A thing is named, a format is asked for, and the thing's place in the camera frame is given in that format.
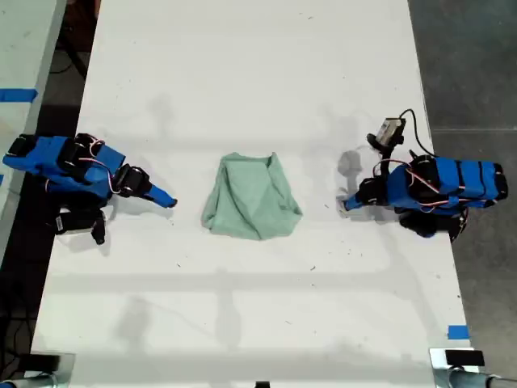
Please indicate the grey black camera box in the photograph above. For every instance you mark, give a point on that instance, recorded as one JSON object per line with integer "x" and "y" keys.
{"x": 389, "y": 131}

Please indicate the small black block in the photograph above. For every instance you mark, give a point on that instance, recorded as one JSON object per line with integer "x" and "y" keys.
{"x": 262, "y": 385}

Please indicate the short black camera stalk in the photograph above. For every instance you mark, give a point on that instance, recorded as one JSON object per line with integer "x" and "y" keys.
{"x": 385, "y": 161}
{"x": 99, "y": 232}

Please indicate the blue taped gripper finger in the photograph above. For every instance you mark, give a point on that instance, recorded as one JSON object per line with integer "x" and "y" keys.
{"x": 163, "y": 194}
{"x": 357, "y": 205}
{"x": 159, "y": 200}
{"x": 355, "y": 199}

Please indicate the white clamp with black box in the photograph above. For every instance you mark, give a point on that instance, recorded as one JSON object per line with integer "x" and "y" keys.
{"x": 464, "y": 358}

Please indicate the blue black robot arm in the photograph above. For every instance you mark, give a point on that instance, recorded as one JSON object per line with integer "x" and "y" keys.
{"x": 48, "y": 161}
{"x": 464, "y": 180}

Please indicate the grey metal tube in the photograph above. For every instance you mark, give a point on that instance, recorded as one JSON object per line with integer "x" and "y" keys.
{"x": 476, "y": 382}

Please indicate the long blue tape strip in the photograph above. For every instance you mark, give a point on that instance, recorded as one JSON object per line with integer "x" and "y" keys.
{"x": 18, "y": 94}

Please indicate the pale green T-shirt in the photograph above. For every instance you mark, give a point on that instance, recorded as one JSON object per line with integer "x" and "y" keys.
{"x": 250, "y": 202}

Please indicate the black camera box with label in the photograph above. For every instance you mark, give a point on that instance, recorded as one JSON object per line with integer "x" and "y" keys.
{"x": 76, "y": 222}

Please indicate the short blue tape strip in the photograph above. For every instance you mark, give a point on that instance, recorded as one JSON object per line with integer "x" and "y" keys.
{"x": 458, "y": 331}

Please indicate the metal clamp with black box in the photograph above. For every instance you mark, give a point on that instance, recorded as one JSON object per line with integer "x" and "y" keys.
{"x": 46, "y": 361}

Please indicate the white side table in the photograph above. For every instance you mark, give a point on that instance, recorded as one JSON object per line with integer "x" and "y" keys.
{"x": 24, "y": 48}

